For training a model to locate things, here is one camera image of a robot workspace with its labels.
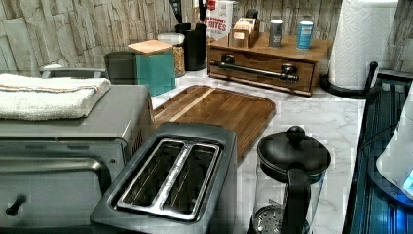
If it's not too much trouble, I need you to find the wooden drawer box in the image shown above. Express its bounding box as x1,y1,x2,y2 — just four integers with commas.
207,32,332,97

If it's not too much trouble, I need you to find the black metal drawer handle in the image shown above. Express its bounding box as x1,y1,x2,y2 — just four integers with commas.
209,54,299,82

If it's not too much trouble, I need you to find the wooden cutting board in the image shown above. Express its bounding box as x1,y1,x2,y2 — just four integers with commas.
154,85,276,164

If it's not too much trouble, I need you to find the black two-slot toaster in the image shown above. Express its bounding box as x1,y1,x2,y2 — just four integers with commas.
91,122,237,234

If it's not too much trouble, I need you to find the teal canister with wooden lid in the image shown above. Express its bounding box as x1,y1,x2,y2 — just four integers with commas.
129,39,175,97

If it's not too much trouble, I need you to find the black utensil holder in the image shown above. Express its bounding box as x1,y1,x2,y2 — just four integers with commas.
175,23,207,71

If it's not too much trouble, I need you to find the glass jar with cereal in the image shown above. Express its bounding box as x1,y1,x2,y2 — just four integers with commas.
157,33,185,77

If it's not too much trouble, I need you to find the wooden tea bag holder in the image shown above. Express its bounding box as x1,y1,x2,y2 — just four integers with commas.
228,17,260,48

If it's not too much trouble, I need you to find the white snack box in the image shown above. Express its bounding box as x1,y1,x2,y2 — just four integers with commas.
205,0,236,40

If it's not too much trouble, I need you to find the black glass french press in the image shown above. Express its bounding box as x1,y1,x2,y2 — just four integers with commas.
247,126,331,234

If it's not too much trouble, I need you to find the dark grey canister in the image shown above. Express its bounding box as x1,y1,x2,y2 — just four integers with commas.
104,51,137,85

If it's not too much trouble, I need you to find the grey spice can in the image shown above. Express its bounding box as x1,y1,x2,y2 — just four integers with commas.
269,19,283,48

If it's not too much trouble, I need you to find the black paper towel stand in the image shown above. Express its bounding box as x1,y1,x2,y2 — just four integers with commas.
319,61,379,99

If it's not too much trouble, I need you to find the blue spice can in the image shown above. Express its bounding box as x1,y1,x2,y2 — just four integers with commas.
296,21,314,50

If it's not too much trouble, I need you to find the silver toaster oven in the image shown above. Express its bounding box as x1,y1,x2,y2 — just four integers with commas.
0,85,154,234

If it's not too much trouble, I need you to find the white paper towel roll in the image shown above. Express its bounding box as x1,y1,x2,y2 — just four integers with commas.
329,0,398,89

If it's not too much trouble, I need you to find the white folded towel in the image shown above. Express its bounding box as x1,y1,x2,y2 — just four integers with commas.
0,74,111,121

